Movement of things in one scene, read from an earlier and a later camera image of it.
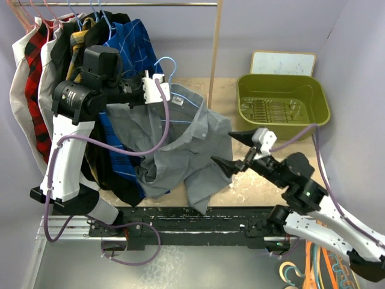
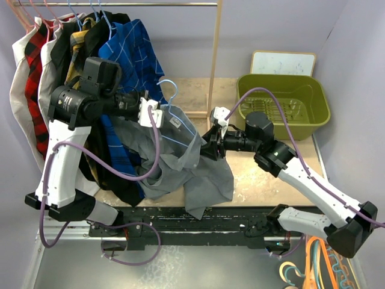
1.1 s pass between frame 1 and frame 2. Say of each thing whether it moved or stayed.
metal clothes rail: stayed
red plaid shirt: stayed
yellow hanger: stayed
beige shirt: stayed
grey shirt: moved
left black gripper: moved
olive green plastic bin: stayed
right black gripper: moved
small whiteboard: stayed
